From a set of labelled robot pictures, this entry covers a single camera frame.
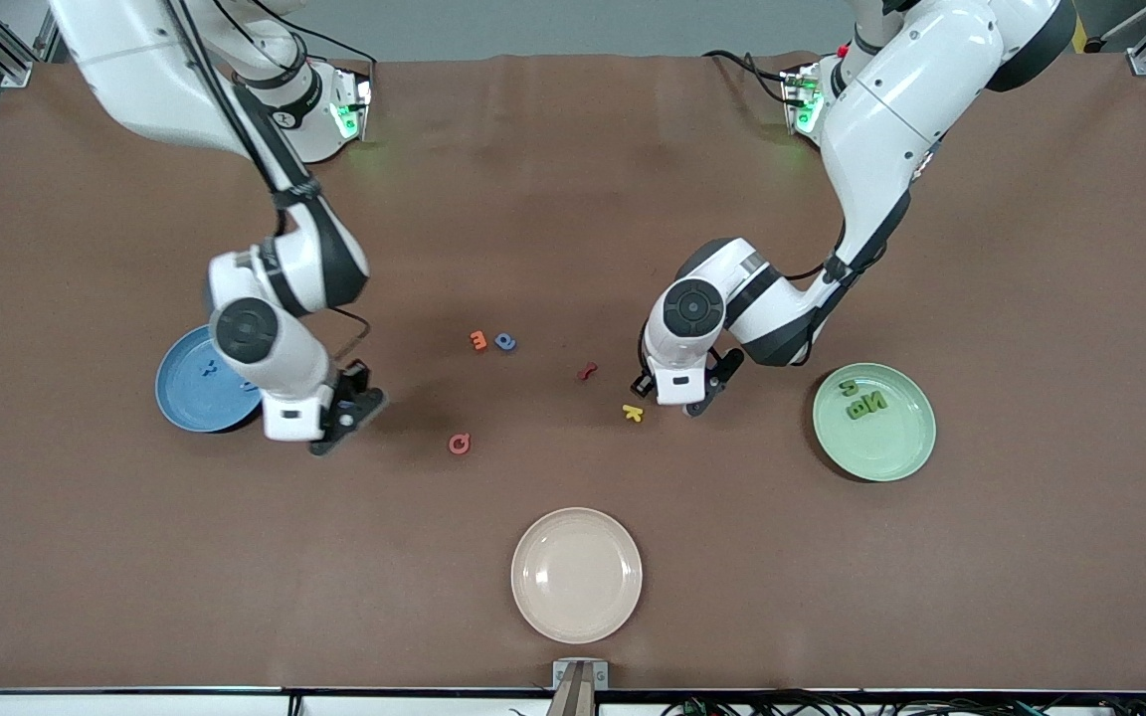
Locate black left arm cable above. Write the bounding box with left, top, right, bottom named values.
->
left=639, top=224, right=848, bottom=371

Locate green plate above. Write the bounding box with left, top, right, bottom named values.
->
left=812, top=362, right=937, bottom=483

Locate white table edge rail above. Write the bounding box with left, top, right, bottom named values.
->
left=0, top=688, right=1146, bottom=716

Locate black base cable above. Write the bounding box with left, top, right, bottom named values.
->
left=702, top=50, right=799, bottom=105
left=260, top=10, right=380, bottom=73

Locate blue plate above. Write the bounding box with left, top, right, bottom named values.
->
left=155, top=323, right=271, bottom=435

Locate cream plate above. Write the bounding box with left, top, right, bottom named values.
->
left=510, top=507, right=644, bottom=644

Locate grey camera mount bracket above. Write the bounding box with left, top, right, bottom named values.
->
left=548, top=658, right=611, bottom=716

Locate brown table cover mat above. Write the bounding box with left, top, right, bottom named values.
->
left=0, top=50, right=1146, bottom=692

